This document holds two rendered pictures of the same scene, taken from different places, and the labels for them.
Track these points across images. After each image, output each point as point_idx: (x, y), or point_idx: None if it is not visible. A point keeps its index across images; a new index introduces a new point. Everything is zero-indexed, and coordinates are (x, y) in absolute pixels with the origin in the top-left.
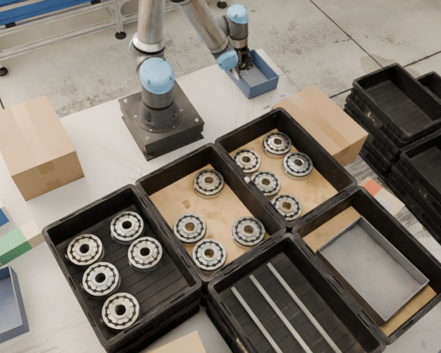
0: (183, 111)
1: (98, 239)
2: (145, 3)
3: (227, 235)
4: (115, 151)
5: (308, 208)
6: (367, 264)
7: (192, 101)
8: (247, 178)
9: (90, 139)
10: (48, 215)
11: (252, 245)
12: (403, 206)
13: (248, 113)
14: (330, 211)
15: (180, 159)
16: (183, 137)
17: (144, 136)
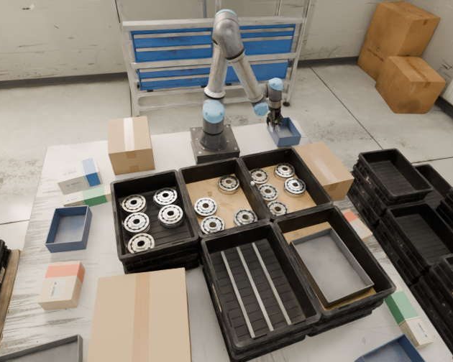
0: (228, 142)
1: (144, 199)
2: (214, 63)
3: (231, 219)
4: (179, 159)
5: None
6: (328, 263)
7: (239, 141)
8: (252, 182)
9: (167, 150)
10: None
11: None
12: (373, 238)
13: None
14: (308, 217)
15: (212, 162)
16: (223, 158)
17: (198, 151)
